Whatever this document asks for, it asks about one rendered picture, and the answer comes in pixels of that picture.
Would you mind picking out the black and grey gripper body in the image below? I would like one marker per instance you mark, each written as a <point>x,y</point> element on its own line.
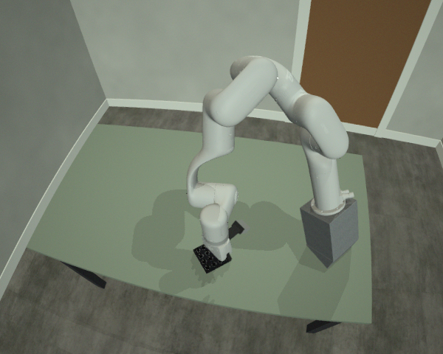
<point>219,251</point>

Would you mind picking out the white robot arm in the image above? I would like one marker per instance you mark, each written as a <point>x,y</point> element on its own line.
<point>253,79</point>

